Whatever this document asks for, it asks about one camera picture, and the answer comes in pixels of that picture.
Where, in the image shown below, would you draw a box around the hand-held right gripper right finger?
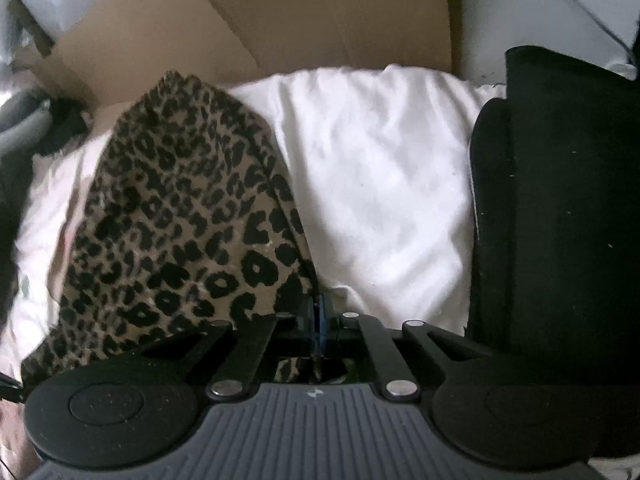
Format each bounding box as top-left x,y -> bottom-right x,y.
320,294 -> 493,401

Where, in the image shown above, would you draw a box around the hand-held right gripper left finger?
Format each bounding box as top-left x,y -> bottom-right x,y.
117,292 -> 318,401

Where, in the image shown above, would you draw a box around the leopard print skirt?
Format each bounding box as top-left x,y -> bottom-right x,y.
20,70 -> 321,391

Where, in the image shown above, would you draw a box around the folded black clothes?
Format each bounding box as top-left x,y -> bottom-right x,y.
465,46 -> 640,386

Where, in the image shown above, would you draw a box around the white bear printed blanket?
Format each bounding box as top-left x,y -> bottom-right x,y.
0,65 -> 506,376

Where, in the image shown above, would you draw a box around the flattened cardboard sheet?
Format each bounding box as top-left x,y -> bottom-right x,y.
10,0 -> 463,111

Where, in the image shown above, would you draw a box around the grey neck pillow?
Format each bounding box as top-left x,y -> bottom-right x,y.
0,85 -> 53,161

